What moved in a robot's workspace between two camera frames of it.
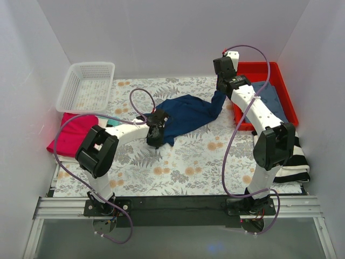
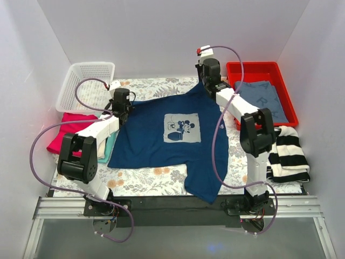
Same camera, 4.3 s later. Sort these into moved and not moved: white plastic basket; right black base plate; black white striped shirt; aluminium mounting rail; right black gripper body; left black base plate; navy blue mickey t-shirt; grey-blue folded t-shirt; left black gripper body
Moved: navy blue mickey t-shirt; left black gripper body; right black gripper body
Not moved: right black base plate; black white striped shirt; grey-blue folded t-shirt; white plastic basket; left black base plate; aluminium mounting rail
